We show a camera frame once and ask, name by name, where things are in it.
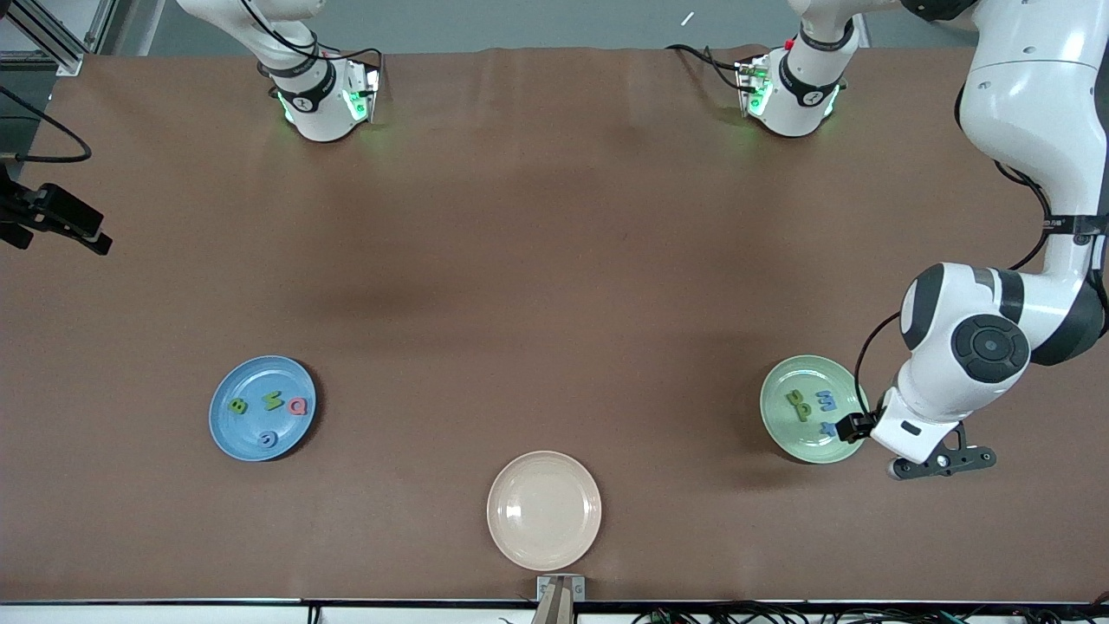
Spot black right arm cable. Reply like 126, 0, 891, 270
0, 85, 93, 166

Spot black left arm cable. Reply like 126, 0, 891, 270
853, 82, 1054, 417

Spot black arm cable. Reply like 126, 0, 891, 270
0, 85, 93, 166
853, 82, 1054, 417

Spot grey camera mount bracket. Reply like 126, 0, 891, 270
530, 575, 587, 624

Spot blue plate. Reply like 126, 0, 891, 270
208, 354, 318, 463

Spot aluminium frame post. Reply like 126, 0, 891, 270
0, 0, 118, 77

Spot brown table cover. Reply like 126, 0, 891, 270
0, 45, 1109, 603

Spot green plate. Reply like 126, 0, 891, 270
759, 354, 871, 465

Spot tangled black floor cables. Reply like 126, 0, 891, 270
631, 598, 1109, 624

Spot base connector box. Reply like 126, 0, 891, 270
342, 61, 383, 124
735, 54, 774, 120

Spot beige plate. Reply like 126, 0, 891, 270
486, 450, 603, 572

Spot black base cable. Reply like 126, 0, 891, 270
665, 42, 748, 94
238, 0, 385, 75

